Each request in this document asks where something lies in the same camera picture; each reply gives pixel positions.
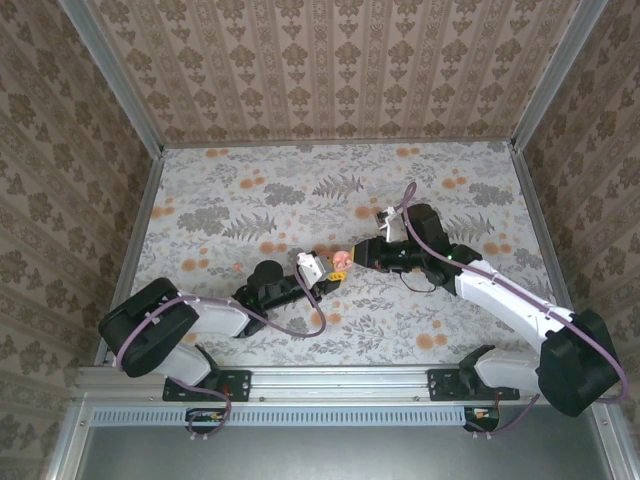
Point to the salmon pink earbud charging case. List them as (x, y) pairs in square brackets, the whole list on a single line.
[(343, 258)]

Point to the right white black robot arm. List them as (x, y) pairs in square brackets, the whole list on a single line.
[(510, 300)]

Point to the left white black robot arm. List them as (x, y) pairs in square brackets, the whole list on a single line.
[(150, 325)]

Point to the floral patterned tablecloth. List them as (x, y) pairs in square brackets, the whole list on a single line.
[(300, 200)]

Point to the aluminium mounting rail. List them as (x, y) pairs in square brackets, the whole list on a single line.
[(340, 382)]

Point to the aluminium side rail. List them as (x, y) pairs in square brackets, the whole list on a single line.
[(140, 230), (542, 230)]

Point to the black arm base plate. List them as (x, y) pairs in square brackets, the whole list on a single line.
[(442, 385), (235, 387)]

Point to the aluminium corner post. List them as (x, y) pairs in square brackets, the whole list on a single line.
[(117, 80), (556, 75)]

